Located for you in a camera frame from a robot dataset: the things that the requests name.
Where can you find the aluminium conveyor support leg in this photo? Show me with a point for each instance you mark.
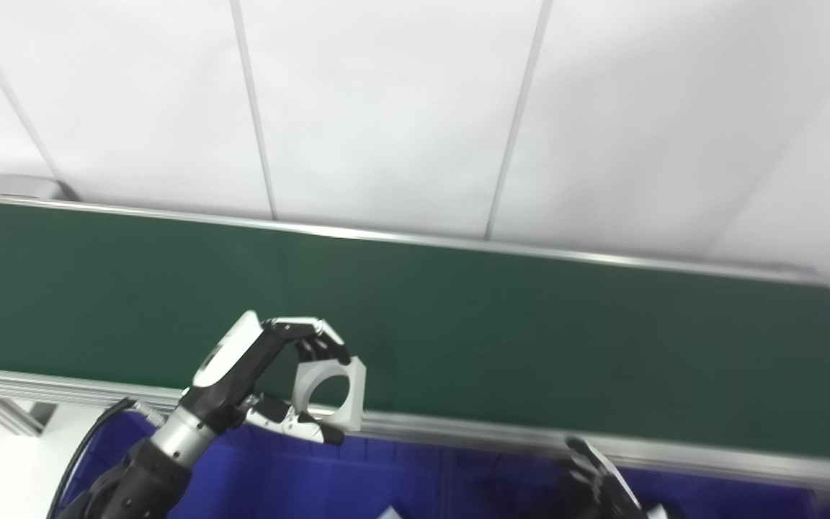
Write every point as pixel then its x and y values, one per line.
pixel 15 417

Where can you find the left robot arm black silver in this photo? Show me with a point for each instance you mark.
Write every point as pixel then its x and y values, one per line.
pixel 148 468

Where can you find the white square part round hole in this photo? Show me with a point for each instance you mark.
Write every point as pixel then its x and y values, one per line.
pixel 354 389
pixel 390 514

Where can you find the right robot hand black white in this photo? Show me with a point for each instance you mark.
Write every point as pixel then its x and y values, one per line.
pixel 602 494

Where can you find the green conveyor belt aluminium frame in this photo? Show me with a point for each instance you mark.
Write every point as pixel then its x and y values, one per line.
pixel 501 324

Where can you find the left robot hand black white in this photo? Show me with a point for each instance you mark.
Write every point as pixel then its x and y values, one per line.
pixel 231 367

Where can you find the blue plastic bin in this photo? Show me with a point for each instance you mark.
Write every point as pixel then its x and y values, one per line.
pixel 732 501
pixel 292 479

